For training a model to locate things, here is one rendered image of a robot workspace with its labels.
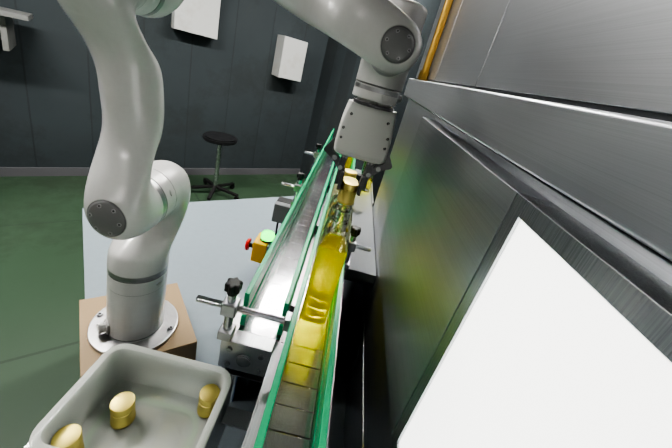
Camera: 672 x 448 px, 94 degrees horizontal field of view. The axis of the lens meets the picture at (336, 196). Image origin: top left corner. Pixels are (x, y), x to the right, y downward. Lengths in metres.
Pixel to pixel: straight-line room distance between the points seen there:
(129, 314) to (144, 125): 0.43
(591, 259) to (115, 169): 0.65
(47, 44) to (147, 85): 2.90
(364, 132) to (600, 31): 0.34
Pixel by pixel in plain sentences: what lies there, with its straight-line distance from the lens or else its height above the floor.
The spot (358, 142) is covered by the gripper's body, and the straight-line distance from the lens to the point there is 0.57.
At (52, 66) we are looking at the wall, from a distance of 3.57.
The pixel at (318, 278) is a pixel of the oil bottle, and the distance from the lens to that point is 0.63.
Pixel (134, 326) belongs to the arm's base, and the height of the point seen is 0.90.
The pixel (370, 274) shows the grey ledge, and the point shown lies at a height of 1.05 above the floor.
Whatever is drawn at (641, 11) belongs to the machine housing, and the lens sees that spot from 0.34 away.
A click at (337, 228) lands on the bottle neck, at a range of 0.58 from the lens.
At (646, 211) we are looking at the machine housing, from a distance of 0.23.
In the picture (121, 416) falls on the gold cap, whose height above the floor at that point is 0.97.
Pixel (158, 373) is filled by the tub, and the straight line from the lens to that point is 0.72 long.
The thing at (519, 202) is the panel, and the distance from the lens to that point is 0.30.
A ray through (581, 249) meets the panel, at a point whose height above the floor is 1.49.
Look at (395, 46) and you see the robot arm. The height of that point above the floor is 1.59.
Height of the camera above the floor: 1.55
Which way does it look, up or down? 22 degrees down
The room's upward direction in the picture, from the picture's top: 15 degrees clockwise
